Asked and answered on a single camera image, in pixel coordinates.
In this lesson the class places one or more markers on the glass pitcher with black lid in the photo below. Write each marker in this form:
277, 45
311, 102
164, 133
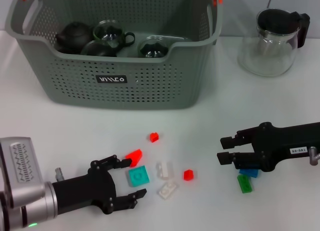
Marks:
277, 21

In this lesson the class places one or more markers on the blue square brick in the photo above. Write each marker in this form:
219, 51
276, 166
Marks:
250, 173

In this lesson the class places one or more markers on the wrist metal plug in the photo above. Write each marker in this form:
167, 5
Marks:
59, 173
313, 156

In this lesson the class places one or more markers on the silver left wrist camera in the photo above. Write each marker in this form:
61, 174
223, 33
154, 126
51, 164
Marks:
20, 161

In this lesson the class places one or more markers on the white two-stud brick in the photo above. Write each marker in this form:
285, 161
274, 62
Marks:
167, 189

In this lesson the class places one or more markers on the grey perforated plastic storage bin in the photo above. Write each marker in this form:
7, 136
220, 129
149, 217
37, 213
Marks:
150, 91

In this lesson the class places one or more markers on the teal square brick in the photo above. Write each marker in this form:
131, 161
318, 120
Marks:
139, 176

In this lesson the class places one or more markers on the black clay teapot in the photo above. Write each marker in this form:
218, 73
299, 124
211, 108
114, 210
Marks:
72, 36

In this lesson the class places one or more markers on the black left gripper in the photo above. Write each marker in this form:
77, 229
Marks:
85, 191

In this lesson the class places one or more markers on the glass teacup with black base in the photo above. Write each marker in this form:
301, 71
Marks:
95, 49
153, 49
110, 36

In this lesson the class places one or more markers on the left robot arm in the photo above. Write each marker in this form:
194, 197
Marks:
32, 201

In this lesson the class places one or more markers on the right wrist metal plug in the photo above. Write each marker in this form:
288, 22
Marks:
313, 156

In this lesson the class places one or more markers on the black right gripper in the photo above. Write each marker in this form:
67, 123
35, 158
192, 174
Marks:
280, 142

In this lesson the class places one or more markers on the red sloped brick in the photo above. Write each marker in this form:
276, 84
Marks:
137, 156

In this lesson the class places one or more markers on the left wrist metal plug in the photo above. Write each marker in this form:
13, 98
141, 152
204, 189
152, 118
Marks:
59, 173

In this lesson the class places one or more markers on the green flat brick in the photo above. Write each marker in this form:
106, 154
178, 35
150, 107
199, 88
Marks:
245, 184

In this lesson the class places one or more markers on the small red brick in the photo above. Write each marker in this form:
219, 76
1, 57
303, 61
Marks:
154, 137
188, 175

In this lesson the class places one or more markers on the white tall brick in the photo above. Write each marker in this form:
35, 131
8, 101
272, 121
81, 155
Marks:
163, 169

